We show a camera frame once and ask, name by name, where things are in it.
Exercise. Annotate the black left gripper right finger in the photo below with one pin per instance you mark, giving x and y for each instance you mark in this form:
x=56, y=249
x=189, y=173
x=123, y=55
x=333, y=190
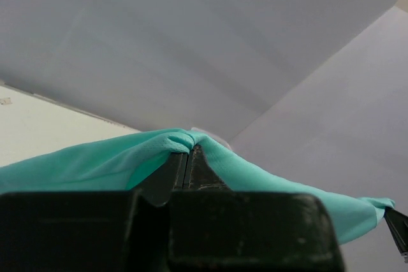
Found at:
x=199, y=175

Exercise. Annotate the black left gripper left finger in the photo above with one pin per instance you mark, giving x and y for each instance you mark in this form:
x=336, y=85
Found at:
x=158, y=186

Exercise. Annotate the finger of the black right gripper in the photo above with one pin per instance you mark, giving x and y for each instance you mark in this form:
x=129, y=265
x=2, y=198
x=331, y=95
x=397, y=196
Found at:
x=397, y=224

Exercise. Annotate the teal green t shirt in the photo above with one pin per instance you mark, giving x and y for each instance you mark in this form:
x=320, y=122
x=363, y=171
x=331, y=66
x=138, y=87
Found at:
x=123, y=162

